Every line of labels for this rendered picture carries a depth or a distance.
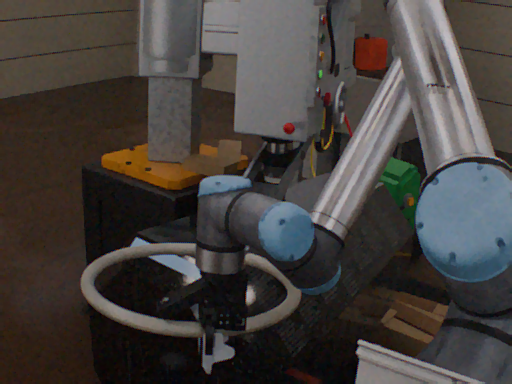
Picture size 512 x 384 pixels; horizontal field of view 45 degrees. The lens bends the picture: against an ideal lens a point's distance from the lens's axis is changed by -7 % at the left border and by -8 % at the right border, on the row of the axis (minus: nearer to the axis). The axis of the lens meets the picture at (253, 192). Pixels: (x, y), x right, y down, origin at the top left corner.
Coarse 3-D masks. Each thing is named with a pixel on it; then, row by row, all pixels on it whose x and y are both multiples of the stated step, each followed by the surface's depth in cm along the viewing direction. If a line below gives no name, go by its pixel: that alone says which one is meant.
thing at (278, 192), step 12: (324, 132) 213; (264, 144) 203; (300, 144) 202; (300, 156) 201; (252, 168) 193; (288, 168) 191; (252, 180) 195; (288, 180) 191; (264, 192) 189; (276, 192) 181; (252, 252) 166
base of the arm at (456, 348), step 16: (448, 320) 96; (464, 320) 93; (448, 336) 93; (464, 336) 91; (480, 336) 90; (496, 336) 89; (432, 352) 94; (448, 352) 90; (464, 352) 88; (480, 352) 88; (496, 352) 88; (448, 368) 87; (464, 368) 86; (480, 368) 86; (496, 368) 86
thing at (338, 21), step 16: (336, 0) 223; (352, 0) 230; (336, 16) 216; (352, 16) 241; (336, 32) 214; (336, 48) 212; (336, 64) 215; (336, 80) 219; (352, 80) 251; (320, 128) 212
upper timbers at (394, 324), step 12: (396, 300) 281; (396, 324) 261; (372, 336) 265; (384, 336) 261; (396, 336) 257; (408, 336) 253; (420, 336) 252; (396, 348) 258; (408, 348) 254; (420, 348) 250
